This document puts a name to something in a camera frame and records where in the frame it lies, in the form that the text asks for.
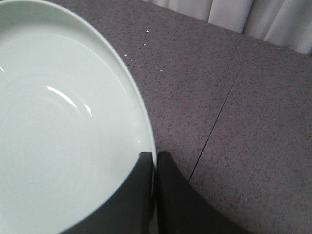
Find light green round plate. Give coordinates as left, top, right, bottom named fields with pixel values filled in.
left=0, top=0, right=156, bottom=234

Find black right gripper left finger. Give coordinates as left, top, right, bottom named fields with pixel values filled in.
left=64, top=152, right=154, bottom=234

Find white pleated curtain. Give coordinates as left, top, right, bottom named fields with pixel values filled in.
left=152, top=0, right=312, bottom=55

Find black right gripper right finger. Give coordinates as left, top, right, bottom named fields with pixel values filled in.
left=157, top=152, right=249, bottom=234

